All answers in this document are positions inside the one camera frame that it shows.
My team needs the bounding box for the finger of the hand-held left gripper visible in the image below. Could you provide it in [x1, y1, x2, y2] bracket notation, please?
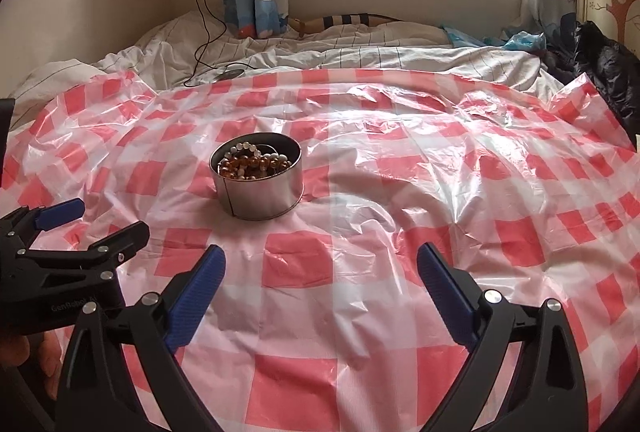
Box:
[15, 221, 151, 285]
[0, 198, 85, 257]

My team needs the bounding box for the person's left hand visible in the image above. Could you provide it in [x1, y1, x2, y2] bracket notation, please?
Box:
[0, 331, 65, 402]

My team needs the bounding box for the black plastic bag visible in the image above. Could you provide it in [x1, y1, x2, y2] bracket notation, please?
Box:
[545, 19, 640, 137]

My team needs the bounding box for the amber bead bracelet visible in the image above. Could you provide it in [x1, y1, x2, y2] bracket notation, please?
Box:
[218, 152, 281, 179]

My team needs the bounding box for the red checked plastic sheet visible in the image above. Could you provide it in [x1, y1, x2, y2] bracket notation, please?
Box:
[0, 68, 640, 432]

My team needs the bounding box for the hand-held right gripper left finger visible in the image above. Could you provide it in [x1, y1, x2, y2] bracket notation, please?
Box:
[54, 244, 227, 432]

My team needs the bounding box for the round metal tin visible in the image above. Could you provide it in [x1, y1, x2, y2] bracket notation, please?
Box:
[209, 133, 303, 220]

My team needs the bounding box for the white bead bracelet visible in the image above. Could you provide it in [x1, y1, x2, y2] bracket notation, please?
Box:
[227, 139, 292, 181]

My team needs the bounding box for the striped brown pillow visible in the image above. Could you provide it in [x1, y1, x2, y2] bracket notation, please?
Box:
[290, 13, 401, 35]

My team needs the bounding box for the blue plastic bag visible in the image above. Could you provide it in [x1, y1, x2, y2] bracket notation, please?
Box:
[502, 30, 548, 52]

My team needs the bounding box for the white striped duvet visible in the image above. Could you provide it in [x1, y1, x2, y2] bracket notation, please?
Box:
[10, 9, 566, 123]

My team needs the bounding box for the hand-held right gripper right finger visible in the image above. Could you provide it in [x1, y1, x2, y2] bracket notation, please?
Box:
[417, 243, 590, 432]

